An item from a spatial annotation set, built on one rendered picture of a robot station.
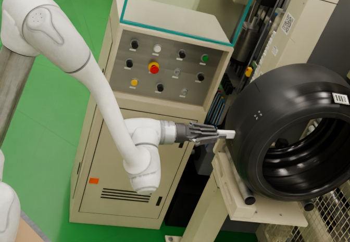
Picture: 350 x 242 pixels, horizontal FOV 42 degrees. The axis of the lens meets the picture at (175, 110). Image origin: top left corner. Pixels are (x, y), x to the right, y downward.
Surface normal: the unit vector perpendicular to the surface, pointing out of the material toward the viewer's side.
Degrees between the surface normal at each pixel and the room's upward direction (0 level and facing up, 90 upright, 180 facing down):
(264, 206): 0
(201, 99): 90
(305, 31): 90
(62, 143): 0
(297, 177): 29
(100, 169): 90
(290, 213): 0
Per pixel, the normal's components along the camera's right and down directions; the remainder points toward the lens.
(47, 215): 0.29, -0.81
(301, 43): 0.16, 0.58
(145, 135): 0.18, -0.50
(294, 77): -0.19, -0.78
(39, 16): -0.25, -0.39
